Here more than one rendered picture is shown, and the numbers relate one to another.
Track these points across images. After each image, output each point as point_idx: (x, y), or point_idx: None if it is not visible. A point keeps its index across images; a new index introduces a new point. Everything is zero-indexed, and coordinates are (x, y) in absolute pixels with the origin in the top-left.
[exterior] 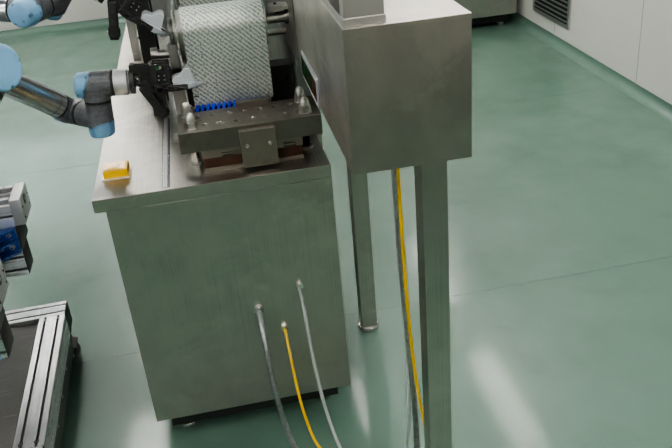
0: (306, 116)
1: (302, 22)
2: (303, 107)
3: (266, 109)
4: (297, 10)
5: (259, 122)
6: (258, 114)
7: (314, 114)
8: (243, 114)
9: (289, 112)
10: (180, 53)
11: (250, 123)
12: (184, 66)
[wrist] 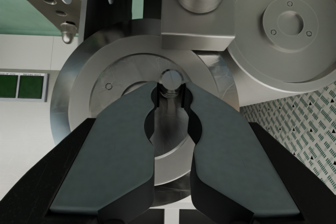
0: (54, 25)
1: (14, 140)
2: (61, 32)
3: (76, 2)
4: (49, 147)
5: None
6: None
7: (60, 30)
8: None
9: (65, 17)
10: (90, 37)
11: None
12: None
